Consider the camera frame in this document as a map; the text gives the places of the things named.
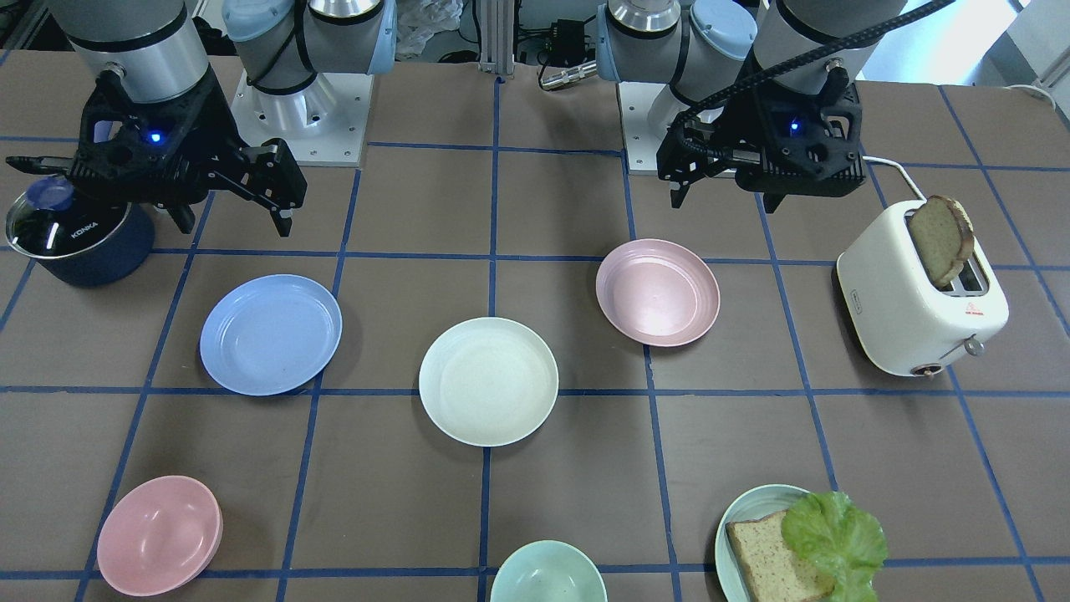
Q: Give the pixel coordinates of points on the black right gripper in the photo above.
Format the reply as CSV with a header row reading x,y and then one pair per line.
x,y
211,134

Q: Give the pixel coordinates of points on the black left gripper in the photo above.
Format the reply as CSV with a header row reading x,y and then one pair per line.
x,y
729,127

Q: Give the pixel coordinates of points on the pink plate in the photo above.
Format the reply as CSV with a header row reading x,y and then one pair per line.
x,y
658,292

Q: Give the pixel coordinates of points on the blue plate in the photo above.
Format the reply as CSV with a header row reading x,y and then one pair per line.
x,y
271,335

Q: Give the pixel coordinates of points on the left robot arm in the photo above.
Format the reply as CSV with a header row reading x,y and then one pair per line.
x,y
710,51

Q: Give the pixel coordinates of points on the dark blue saucepan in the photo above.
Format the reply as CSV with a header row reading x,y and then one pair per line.
x,y
119,255

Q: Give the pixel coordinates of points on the glass pot lid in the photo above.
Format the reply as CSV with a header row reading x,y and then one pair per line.
x,y
53,220

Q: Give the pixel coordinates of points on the white plate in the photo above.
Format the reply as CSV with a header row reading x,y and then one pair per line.
x,y
488,382

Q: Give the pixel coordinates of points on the white toaster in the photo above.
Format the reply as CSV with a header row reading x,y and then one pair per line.
x,y
905,325

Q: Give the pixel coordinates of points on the bread slice in toaster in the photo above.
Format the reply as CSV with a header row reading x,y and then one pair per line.
x,y
943,236

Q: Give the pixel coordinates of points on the green plate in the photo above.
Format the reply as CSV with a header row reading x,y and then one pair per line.
x,y
751,505

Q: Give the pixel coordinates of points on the pink bowl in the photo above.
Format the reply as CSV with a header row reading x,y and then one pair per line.
x,y
160,536

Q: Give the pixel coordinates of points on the green lettuce leaf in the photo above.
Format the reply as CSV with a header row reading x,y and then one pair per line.
x,y
840,540

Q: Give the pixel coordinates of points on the bread slice on plate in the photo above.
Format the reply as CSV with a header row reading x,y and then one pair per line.
x,y
770,569

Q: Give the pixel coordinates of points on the green bowl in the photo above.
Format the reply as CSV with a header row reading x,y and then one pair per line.
x,y
548,570

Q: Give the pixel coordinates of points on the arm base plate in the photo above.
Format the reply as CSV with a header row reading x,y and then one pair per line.
x,y
324,125
646,111

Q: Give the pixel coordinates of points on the aluminium frame post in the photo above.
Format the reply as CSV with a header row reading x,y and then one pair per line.
x,y
496,28

